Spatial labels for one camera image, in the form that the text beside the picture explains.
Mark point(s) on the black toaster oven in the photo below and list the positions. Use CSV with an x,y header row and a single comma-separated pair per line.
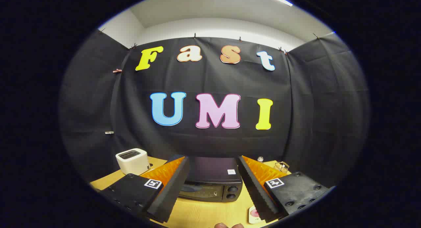
x,y
210,170

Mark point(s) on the pink round food slice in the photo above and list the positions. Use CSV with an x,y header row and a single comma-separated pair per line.
x,y
254,212

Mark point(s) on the cream rectangular plate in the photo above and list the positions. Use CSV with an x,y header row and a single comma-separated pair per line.
x,y
252,218

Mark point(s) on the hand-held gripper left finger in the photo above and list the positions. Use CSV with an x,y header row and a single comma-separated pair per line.
x,y
174,188

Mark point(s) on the white pop-up toaster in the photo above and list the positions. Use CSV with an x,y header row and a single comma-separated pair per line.
x,y
131,160

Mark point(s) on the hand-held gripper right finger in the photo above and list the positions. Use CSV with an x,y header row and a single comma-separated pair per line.
x,y
255,188

